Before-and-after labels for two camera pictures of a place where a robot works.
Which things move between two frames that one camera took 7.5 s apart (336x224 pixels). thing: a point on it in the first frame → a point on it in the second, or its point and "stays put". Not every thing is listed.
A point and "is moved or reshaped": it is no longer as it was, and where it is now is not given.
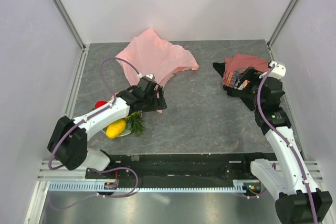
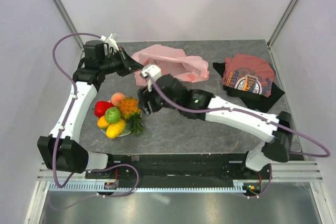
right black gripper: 251,74 → 144,96
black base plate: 178,168 stays put
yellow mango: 115,129 stays put
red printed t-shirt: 235,65 stays put
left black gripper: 159,103 → 128,65
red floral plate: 128,130 stays put
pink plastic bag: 149,54 is moved or reshaped
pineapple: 134,123 stays put
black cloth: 247,96 stays put
